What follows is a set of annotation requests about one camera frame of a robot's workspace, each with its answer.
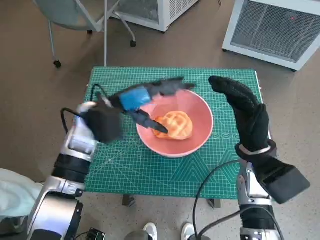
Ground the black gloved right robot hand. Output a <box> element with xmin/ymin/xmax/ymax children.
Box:
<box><xmin>208</xmin><ymin>75</ymin><xmax>271</xmax><ymax>154</ymax></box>

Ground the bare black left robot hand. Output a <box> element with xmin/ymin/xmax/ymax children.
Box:
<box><xmin>108</xmin><ymin>76</ymin><xmax>196</xmax><ymax>135</ymax></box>

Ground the orange rectangular twisted bread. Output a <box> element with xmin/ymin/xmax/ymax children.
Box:
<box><xmin>153</xmin><ymin>116</ymin><xmax>171</xmax><ymax>140</ymax></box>

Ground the round golden bread bun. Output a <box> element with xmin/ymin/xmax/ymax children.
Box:
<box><xmin>162</xmin><ymin>110</ymin><xmax>194</xmax><ymax>141</ymax></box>

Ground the pink bowl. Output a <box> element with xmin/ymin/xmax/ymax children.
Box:
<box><xmin>136</xmin><ymin>88</ymin><xmax>215</xmax><ymax>158</ymax></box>

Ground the metal pole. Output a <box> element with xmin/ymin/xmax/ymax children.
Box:
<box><xmin>103</xmin><ymin>0</ymin><xmax>109</xmax><ymax>67</ymax></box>

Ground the green cutting mat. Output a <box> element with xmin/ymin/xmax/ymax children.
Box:
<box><xmin>84</xmin><ymin>66</ymin><xmax>266</xmax><ymax>200</ymax></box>

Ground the black table leg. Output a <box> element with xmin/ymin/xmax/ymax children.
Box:
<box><xmin>122</xmin><ymin>194</ymin><xmax>136</xmax><ymax>208</ymax></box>
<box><xmin>208</xmin><ymin>198</ymin><xmax>222</xmax><ymax>209</ymax></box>

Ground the white mesh cabinet red light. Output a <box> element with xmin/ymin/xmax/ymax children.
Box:
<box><xmin>221</xmin><ymin>0</ymin><xmax>320</xmax><ymax>73</ymax></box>

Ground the white cabinet with louvred side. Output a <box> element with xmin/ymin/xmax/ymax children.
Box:
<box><xmin>109</xmin><ymin>0</ymin><xmax>201</xmax><ymax>33</ymax></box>

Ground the grey office chair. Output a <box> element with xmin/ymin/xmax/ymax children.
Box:
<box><xmin>32</xmin><ymin>0</ymin><xmax>138</xmax><ymax>69</ymax></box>

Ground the white shoe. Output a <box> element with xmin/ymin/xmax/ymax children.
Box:
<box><xmin>143</xmin><ymin>222</ymin><xmax>159</xmax><ymax>240</ymax></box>
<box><xmin>181</xmin><ymin>222</ymin><xmax>198</xmax><ymax>240</ymax></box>

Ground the small black electronic box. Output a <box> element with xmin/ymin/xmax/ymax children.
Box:
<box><xmin>74</xmin><ymin>221</ymin><xmax>106</xmax><ymax>240</ymax></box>

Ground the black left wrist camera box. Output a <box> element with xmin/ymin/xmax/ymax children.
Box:
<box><xmin>84</xmin><ymin>102</ymin><xmax>125</xmax><ymax>145</ymax></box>

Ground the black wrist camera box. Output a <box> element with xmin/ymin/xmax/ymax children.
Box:
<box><xmin>261</xmin><ymin>157</ymin><xmax>312</xmax><ymax>205</ymax></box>
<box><xmin>84</xmin><ymin>102</ymin><xmax>125</xmax><ymax>145</ymax></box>

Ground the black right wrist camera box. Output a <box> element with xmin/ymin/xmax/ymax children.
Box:
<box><xmin>261</xmin><ymin>157</ymin><xmax>312</xmax><ymax>205</ymax></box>

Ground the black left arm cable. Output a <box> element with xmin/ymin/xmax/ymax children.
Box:
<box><xmin>61</xmin><ymin>84</ymin><xmax>106</xmax><ymax>132</ymax></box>

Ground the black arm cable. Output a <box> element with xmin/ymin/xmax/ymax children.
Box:
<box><xmin>61</xmin><ymin>84</ymin><xmax>106</xmax><ymax>132</ymax></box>
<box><xmin>192</xmin><ymin>159</ymin><xmax>242</xmax><ymax>240</ymax></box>

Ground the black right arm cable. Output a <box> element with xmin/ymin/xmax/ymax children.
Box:
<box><xmin>192</xmin><ymin>159</ymin><xmax>242</xmax><ymax>240</ymax></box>

